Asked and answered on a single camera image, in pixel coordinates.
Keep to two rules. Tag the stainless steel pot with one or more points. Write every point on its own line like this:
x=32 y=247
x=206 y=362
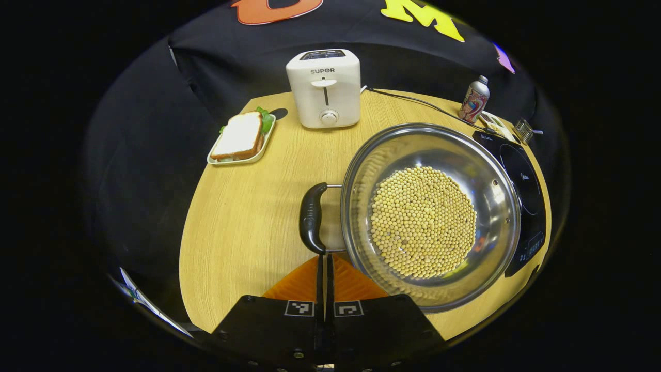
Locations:
x=439 y=150

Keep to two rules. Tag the white printed sheet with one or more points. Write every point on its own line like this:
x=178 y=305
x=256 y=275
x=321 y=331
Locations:
x=155 y=310

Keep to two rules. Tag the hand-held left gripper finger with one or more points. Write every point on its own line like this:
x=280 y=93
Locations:
x=320 y=289
x=329 y=289

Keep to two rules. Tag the silver drink bottle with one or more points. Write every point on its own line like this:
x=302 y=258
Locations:
x=474 y=101

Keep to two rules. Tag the white toaster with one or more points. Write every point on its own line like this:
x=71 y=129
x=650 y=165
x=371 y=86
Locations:
x=323 y=103

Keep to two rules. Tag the black induction cooktop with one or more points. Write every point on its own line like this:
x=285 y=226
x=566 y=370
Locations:
x=526 y=186

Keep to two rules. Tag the sandwich with lettuce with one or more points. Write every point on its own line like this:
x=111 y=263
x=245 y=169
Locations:
x=240 y=137

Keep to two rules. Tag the white divided tray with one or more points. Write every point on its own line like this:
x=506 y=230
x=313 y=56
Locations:
x=496 y=124

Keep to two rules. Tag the large heap of soybeans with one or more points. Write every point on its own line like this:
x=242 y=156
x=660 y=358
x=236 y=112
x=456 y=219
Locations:
x=423 y=222

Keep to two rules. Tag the black table grommet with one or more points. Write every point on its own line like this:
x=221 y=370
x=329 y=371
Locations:
x=279 y=113

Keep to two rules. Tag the cream rectangular plate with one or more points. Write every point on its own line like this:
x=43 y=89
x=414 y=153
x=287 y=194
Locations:
x=266 y=142

